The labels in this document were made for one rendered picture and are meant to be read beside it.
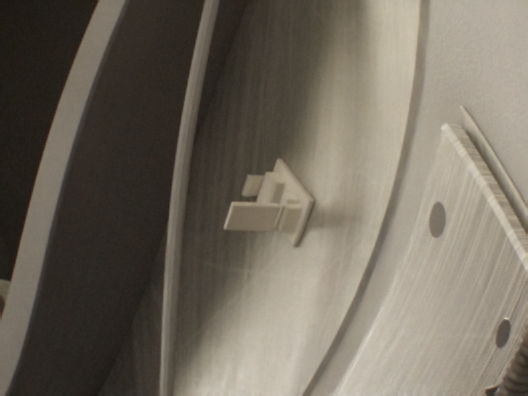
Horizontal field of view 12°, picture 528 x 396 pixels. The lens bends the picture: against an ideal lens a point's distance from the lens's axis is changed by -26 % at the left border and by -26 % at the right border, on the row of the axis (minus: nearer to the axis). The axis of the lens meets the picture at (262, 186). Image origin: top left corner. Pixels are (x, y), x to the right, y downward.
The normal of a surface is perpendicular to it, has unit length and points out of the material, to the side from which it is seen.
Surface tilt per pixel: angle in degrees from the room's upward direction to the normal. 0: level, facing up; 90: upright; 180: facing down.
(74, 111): 90
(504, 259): 90
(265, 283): 90
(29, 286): 90
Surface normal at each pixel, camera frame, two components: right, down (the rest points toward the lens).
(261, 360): -0.87, -0.04
